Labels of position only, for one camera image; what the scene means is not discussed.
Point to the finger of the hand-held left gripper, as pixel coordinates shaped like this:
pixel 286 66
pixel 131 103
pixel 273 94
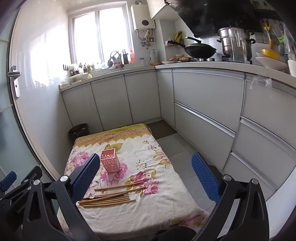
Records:
pixel 8 180
pixel 27 178

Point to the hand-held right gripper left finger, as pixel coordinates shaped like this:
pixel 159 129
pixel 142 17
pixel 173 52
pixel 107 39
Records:
pixel 85 178

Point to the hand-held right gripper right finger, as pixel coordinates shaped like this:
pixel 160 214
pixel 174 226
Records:
pixel 205 180

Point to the pink perforated utensil holder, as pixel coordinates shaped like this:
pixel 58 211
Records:
pixel 110 162

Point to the bunch of wooden chopsticks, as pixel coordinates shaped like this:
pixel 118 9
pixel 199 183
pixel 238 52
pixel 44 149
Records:
pixel 111 201

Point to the black trash bin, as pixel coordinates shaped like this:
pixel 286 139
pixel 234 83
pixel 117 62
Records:
pixel 78 135

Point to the frosted glass door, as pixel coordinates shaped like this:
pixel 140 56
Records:
pixel 7 127

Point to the floral printed blanket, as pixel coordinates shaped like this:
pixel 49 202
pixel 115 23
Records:
pixel 143 208

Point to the brown floor mat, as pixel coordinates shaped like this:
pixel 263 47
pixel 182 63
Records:
pixel 161 129

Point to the white kitchen cabinets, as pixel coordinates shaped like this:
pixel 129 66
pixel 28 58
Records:
pixel 203 92

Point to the pale mixing bowl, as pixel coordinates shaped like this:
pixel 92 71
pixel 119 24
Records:
pixel 75 79

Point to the clear plastic hook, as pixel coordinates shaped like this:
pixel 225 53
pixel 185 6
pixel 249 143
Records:
pixel 261 80

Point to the dark knife block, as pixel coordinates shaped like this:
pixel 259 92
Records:
pixel 126 59

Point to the black wok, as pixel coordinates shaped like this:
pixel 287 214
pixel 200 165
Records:
pixel 200 52

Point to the white electric kettle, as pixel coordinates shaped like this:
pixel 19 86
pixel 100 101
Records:
pixel 153 58

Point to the white bowl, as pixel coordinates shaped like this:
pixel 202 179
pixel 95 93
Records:
pixel 270 63

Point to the clear glass pitcher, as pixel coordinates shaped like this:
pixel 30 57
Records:
pixel 239 51

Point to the steel steamer pot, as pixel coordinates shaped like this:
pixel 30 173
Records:
pixel 225 44

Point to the white cup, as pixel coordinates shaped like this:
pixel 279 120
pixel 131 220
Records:
pixel 292 68

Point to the kitchen window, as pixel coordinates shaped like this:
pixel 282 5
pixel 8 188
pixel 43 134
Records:
pixel 87 34

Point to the yellow bowl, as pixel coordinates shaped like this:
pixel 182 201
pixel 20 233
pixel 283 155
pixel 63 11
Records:
pixel 274 53

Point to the bunch of bananas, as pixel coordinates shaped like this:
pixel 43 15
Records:
pixel 178 36

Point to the green kitchen utensil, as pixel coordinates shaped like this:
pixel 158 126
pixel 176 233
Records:
pixel 280 37

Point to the black range hood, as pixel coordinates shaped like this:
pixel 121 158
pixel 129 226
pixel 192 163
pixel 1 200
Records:
pixel 208 16

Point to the white water heater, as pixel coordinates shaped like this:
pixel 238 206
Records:
pixel 143 16

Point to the white wall outlet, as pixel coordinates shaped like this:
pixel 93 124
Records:
pixel 260 37

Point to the white wall cabinet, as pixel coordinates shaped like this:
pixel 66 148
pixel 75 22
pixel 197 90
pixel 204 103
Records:
pixel 157 7

